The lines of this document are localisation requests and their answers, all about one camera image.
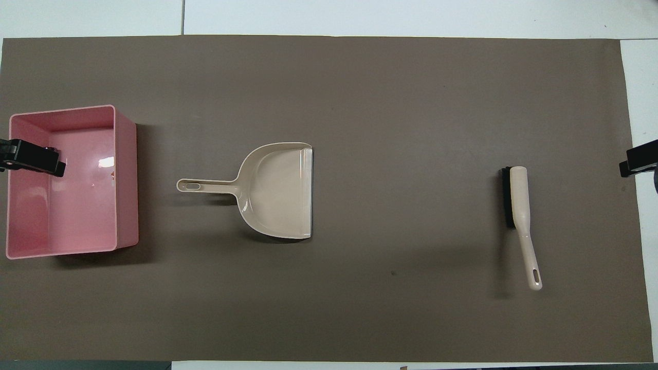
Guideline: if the pink plastic bin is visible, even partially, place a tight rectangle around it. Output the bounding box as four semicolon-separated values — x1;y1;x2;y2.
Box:
6;104;139;260

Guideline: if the beige brush with black bristles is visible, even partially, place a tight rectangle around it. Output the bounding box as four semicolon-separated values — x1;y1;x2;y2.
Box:
501;165;543;291

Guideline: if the beige plastic dustpan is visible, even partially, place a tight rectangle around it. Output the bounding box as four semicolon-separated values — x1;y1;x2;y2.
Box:
176;142;314;240

